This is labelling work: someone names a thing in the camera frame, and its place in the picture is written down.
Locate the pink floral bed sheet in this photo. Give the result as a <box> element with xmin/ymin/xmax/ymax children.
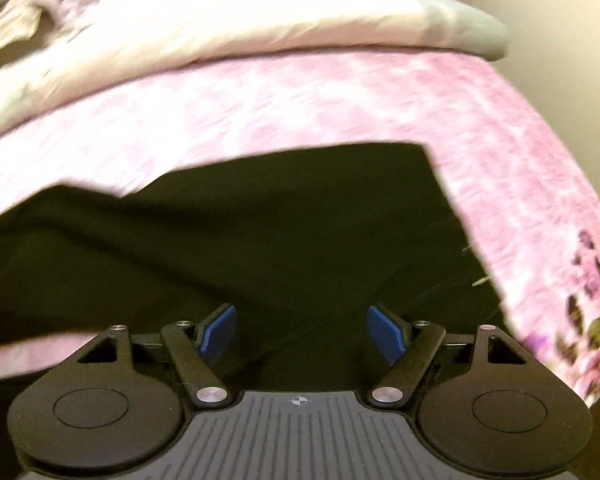
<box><xmin>0</xmin><ymin>50</ymin><xmax>600</xmax><ymax>406</ymax></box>

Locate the black garment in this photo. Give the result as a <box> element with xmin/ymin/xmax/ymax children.
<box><xmin>0</xmin><ymin>142</ymin><xmax>514</xmax><ymax>411</ymax></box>

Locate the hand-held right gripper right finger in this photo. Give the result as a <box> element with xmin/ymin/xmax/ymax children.
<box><xmin>367</xmin><ymin>305</ymin><xmax>529</xmax><ymax>407</ymax></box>

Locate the beige ribbed garment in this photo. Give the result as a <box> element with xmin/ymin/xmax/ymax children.
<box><xmin>0</xmin><ymin>0</ymin><xmax>103</xmax><ymax>61</ymax></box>

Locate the white grey-edged blanket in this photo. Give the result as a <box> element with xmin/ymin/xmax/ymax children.
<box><xmin>0</xmin><ymin>0</ymin><xmax>510</xmax><ymax>141</ymax></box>

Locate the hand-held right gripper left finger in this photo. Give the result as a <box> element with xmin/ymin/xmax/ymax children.
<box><xmin>74</xmin><ymin>303</ymin><xmax>238</xmax><ymax>409</ymax></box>

